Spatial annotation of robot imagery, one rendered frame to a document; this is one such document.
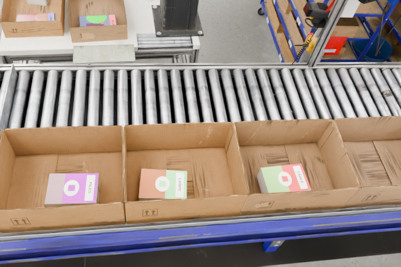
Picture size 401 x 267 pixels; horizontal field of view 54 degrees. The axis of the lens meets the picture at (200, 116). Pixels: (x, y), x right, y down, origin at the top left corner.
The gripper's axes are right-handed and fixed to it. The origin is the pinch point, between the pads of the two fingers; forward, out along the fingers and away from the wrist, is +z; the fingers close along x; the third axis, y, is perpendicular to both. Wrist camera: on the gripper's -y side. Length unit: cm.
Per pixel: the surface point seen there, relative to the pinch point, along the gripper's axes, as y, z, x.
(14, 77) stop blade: -48, 17, -43
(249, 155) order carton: 36, 4, -116
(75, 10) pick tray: -14.6, 17.4, 0.3
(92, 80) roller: -14, 18, -51
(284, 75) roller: 81, 19, -69
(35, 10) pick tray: -34.7, 17.2, 3.6
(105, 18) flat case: -0.7, 14.9, -12.0
